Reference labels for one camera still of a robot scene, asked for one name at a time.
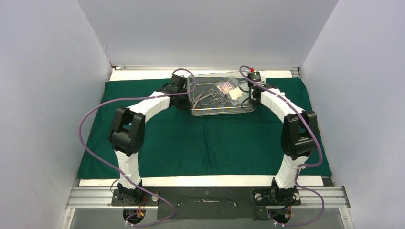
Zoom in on metal wire mesh tray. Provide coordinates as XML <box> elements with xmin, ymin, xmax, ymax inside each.
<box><xmin>187</xmin><ymin>72</ymin><xmax>254</xmax><ymax>116</ymax></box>

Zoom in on dark green surgical cloth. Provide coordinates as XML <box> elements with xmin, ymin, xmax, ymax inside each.
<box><xmin>77</xmin><ymin>77</ymin><xmax>333</xmax><ymax>180</ymax></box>

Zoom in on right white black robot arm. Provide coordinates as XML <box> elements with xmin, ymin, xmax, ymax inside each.
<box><xmin>248</xmin><ymin>83</ymin><xmax>317</xmax><ymax>205</ymax></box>

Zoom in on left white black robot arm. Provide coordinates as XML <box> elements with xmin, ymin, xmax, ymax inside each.
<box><xmin>108</xmin><ymin>75</ymin><xmax>190</xmax><ymax>205</ymax></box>

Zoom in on steel surgical scissors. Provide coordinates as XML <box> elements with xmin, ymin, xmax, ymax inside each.
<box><xmin>200</xmin><ymin>89</ymin><xmax>217</xmax><ymax>100</ymax></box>

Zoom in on clear gauze packet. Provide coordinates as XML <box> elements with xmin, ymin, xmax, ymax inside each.
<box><xmin>227</xmin><ymin>87</ymin><xmax>249</xmax><ymax>106</ymax></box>

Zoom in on steel forceps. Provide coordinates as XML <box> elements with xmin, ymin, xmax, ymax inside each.
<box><xmin>192</xmin><ymin>91</ymin><xmax>204</xmax><ymax>109</ymax></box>

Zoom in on clear packet pink contents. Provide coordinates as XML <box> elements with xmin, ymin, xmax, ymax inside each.
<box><xmin>215</xmin><ymin>76</ymin><xmax>238</xmax><ymax>95</ymax></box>

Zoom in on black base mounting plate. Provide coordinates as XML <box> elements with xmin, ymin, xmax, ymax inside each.
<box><xmin>111</xmin><ymin>187</ymin><xmax>301</xmax><ymax>223</ymax></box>

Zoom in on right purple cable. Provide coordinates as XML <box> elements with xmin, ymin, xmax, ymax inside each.
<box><xmin>239</xmin><ymin>65</ymin><xmax>325</xmax><ymax>228</ymax></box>

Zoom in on purple cable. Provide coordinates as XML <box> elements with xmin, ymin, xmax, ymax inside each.
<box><xmin>78</xmin><ymin>68</ymin><xmax>197</xmax><ymax>228</ymax></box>
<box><xmin>239</xmin><ymin>65</ymin><xmax>325</xmax><ymax>228</ymax></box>

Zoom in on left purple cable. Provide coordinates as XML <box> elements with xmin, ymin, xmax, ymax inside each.
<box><xmin>78</xmin><ymin>68</ymin><xmax>197</xmax><ymax>228</ymax></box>

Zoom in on aluminium right side rail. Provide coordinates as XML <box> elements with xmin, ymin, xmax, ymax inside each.
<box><xmin>290</xmin><ymin>67</ymin><xmax>300</xmax><ymax>78</ymax></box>

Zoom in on aluminium front frame rail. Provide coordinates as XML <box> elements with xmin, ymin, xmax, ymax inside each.
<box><xmin>66</xmin><ymin>186</ymin><xmax>351</xmax><ymax>209</ymax></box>

